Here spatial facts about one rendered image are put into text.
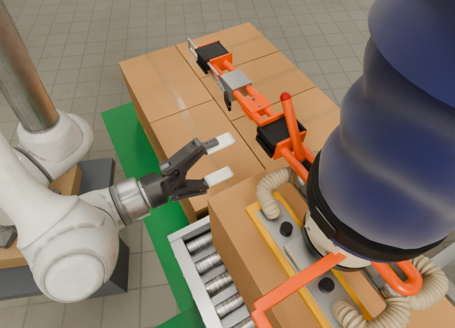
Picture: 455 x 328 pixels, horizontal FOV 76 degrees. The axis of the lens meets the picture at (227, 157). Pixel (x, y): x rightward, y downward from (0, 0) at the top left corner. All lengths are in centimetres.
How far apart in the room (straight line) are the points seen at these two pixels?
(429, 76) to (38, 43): 356
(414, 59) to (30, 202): 47
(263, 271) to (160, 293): 106
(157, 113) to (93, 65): 152
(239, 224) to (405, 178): 59
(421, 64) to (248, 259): 67
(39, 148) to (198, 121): 86
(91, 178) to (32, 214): 82
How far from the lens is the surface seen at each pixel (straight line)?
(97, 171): 130
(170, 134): 160
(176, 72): 195
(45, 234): 48
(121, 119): 252
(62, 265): 44
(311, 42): 328
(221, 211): 89
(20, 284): 122
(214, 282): 123
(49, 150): 104
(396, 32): 30
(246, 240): 86
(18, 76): 90
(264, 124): 72
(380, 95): 33
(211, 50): 93
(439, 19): 28
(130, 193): 62
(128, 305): 185
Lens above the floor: 176
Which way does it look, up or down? 55 degrees down
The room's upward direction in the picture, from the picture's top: straight up
